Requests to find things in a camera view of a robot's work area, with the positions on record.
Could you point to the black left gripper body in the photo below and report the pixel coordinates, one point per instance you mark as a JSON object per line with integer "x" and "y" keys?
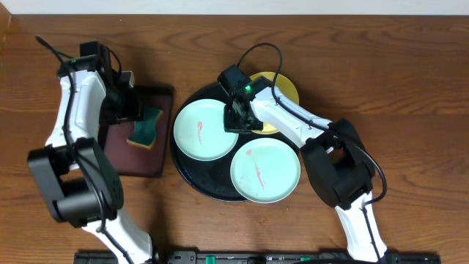
{"x": 123, "y": 109}

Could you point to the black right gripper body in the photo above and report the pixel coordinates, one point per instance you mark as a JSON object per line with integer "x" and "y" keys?
{"x": 234, "y": 122}

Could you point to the green yellow sponge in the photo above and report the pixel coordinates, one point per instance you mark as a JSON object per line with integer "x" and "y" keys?
{"x": 145, "y": 130}

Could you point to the light green plate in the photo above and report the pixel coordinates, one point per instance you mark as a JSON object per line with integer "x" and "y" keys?
{"x": 265, "y": 170}
{"x": 199, "y": 131}

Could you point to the yellow plate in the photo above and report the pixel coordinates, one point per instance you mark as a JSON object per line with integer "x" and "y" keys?
{"x": 286, "y": 87}

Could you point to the light green plate front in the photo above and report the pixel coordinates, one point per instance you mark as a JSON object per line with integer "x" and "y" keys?
{"x": 265, "y": 170}

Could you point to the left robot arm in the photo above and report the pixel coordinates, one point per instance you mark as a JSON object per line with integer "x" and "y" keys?
{"x": 77, "y": 181}

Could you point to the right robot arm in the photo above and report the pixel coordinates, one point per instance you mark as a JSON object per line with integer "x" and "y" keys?
{"x": 338, "y": 166}

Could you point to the rectangular black sponge tray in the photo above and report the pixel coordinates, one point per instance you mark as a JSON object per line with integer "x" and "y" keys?
{"x": 133, "y": 159}

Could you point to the round black tray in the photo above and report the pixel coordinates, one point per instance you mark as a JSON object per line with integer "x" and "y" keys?
{"x": 212, "y": 178}

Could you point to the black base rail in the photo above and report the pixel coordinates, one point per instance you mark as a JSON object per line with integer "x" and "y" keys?
{"x": 189, "y": 257}

